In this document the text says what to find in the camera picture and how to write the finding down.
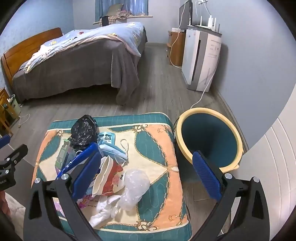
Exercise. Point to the pale green container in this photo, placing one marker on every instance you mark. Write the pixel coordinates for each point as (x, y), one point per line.
(14, 103)

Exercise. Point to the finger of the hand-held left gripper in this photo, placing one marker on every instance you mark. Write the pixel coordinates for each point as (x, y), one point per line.
(17, 153)
(4, 141)

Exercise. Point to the blue face mask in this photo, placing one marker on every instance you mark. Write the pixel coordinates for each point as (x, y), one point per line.
(118, 157)

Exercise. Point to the white panelled cabinet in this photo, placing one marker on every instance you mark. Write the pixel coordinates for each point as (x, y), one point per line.
(272, 176)

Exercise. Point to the white tissue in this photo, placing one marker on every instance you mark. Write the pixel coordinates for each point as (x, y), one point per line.
(104, 213)

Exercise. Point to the red white paper packaging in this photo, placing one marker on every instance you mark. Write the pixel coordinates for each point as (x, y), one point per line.
(108, 178)

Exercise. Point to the light blue blister tray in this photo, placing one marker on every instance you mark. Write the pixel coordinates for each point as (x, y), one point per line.
(106, 137)

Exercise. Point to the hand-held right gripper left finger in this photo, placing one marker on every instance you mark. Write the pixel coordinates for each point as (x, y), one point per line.
(86, 176)

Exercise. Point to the light blue printed quilt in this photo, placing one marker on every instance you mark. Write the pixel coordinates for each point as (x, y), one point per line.
(92, 34)

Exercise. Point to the clear plastic bag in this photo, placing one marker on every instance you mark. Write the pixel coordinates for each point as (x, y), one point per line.
(135, 185)

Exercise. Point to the blue curtain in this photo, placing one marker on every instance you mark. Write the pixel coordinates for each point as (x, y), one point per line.
(136, 7)

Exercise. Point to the teal bin with yellow rim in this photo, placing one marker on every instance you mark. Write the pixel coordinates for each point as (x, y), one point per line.
(208, 139)

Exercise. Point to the wooden nightstand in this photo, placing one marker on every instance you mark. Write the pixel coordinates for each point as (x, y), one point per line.
(5, 111)

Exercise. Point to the olive pillow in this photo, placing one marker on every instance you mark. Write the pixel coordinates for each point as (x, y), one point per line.
(115, 8)

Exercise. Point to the white router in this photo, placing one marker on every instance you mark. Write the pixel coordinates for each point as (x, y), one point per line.
(209, 24)

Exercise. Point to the white air purifier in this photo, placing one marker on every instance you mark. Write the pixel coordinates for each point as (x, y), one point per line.
(198, 60)

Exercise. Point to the flat screen television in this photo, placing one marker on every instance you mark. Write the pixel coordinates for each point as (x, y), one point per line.
(186, 16)

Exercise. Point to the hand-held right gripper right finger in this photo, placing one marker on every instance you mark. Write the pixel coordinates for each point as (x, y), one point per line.
(207, 176)

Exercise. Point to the white fluffy rug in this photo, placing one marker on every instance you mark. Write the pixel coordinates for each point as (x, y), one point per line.
(13, 208)

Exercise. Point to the plaid cloth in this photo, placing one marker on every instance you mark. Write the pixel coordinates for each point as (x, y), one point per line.
(120, 15)

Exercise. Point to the green white carton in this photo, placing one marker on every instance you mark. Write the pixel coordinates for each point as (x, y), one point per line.
(63, 153)

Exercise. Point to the wooden bed frame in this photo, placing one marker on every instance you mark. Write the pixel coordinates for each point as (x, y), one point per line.
(25, 48)

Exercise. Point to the black plastic bag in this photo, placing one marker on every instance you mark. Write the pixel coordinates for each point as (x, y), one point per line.
(83, 129)

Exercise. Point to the teal orange patterned mat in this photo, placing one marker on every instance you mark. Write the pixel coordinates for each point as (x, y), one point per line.
(150, 143)

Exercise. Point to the wooden television cabinet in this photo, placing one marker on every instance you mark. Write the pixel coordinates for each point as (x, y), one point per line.
(177, 51)

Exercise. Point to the white wall power strip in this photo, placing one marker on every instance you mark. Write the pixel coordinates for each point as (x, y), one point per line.
(202, 1)

